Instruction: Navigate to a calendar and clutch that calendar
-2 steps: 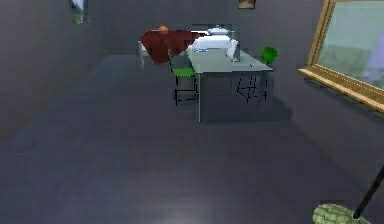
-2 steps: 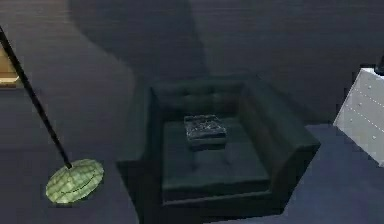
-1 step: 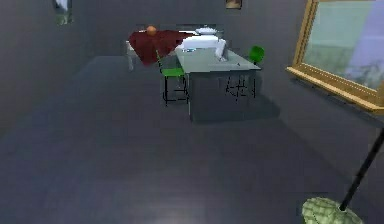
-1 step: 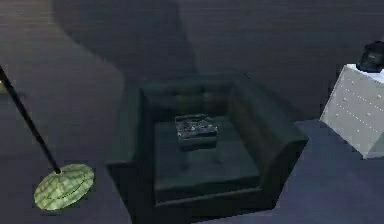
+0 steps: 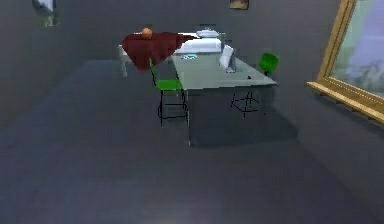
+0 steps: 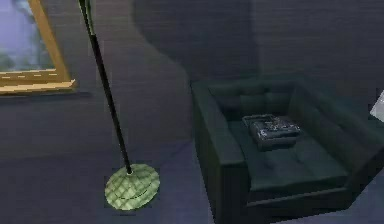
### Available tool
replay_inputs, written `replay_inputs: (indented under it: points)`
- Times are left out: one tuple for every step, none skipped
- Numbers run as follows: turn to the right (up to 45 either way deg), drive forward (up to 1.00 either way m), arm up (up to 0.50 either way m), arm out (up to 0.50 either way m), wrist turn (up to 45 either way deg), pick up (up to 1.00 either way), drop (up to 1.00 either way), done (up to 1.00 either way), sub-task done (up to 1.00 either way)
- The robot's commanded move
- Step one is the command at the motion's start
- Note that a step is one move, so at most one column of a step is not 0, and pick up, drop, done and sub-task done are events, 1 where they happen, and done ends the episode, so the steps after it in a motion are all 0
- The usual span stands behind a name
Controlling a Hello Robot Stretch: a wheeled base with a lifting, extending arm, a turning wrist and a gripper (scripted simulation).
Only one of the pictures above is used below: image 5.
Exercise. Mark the green chair black legs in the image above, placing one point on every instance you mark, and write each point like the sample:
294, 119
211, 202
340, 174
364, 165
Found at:
168, 85
268, 62

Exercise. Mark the grey green table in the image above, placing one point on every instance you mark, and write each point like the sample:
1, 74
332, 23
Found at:
213, 73

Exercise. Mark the pale blue flat object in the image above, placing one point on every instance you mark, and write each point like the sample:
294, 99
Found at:
189, 56

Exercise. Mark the white bed dark red blanket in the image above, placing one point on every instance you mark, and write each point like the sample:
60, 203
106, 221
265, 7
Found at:
151, 48

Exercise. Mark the white pillow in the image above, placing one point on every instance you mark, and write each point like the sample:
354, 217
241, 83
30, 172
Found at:
207, 33

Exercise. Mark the orange ball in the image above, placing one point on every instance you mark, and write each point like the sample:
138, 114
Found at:
146, 32

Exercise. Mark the wooden framed window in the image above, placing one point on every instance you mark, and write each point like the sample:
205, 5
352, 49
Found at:
358, 56

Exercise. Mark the brown framed wall picture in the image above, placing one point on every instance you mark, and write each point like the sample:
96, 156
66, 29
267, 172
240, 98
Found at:
239, 4

